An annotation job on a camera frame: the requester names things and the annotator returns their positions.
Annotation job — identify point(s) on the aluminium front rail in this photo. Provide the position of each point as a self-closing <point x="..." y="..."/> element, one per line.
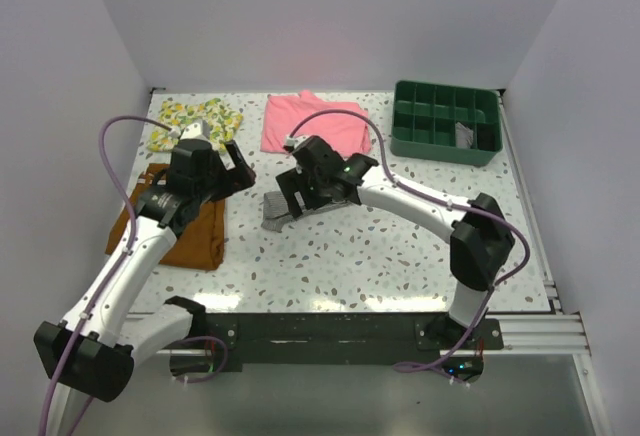
<point x="522" y="333"/>

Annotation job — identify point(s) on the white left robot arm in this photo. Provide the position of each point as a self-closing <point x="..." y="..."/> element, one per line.
<point x="87" y="350"/>

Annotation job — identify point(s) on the pink folded shirt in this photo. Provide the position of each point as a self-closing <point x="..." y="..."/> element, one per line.
<point x="345" y="134"/>

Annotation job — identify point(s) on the green compartment tray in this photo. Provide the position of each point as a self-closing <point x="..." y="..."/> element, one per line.
<point x="424" y="116"/>

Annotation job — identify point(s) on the lemon print folded cloth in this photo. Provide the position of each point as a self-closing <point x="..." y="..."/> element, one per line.
<point x="221" y="120"/>

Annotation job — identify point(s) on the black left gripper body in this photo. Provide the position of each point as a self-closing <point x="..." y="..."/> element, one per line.
<point x="208" y="186"/>

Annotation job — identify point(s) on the grey rolled underwear in tray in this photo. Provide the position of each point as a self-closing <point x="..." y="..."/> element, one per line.
<point x="464" y="136"/>

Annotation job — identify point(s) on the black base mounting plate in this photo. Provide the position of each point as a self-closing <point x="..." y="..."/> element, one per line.
<point x="381" y="339"/>

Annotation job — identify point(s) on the grey striped underwear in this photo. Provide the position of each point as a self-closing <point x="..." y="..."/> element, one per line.
<point x="276" y="214"/>

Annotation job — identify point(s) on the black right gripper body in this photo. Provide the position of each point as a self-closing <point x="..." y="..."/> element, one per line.
<point x="315" y="182"/>

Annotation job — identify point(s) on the brown folded trousers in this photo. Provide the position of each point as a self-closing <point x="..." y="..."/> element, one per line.
<point x="201" y="245"/>

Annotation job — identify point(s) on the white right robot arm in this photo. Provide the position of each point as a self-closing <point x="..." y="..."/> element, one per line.
<point x="479" y="244"/>

